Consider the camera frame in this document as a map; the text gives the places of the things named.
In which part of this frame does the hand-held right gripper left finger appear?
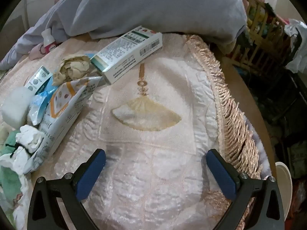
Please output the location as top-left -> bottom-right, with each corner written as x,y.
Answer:
27,149 -> 106,230

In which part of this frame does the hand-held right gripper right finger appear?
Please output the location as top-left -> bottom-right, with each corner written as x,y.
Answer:
206,149 -> 286,230

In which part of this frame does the white plastic bucket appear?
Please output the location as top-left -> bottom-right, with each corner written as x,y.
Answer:
275,162 -> 293,218

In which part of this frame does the orange print carton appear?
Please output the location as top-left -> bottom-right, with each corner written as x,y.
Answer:
24,75 -> 105,174

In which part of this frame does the blue plastic wrapper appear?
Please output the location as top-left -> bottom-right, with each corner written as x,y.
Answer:
27,77 -> 60,126

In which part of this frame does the white green milk carton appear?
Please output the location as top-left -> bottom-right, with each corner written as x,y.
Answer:
23,65 -> 54,95

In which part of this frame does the purple striped fleece blanket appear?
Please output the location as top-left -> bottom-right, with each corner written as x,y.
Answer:
245,120 -> 271,180

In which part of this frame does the crumpled white tissue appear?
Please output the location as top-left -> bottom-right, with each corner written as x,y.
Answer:
0,125 -> 45,175

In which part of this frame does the green cloth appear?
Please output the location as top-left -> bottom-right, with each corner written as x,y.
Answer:
0,134 -> 24,197

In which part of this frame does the white foam block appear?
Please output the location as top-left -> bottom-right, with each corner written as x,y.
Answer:
1,86 -> 33,129

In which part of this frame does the crumpled beige paper ball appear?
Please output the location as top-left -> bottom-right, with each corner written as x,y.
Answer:
52,54 -> 93,87

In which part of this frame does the white green medicine box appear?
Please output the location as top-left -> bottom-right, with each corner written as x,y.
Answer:
91,26 -> 163,85

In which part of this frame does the white bottle pink label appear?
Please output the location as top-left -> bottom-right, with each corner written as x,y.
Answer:
41,28 -> 58,53

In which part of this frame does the white plastic bag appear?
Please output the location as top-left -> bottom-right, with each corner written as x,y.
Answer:
284,19 -> 307,73

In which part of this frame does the wooden baby crib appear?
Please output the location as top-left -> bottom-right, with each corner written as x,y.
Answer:
230,0 -> 290,65

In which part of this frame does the grey-blue quilt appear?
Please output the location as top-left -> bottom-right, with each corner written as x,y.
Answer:
0,0 -> 247,70

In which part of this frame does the brown wooden bed frame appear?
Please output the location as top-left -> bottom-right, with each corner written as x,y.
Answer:
209,43 -> 277,180

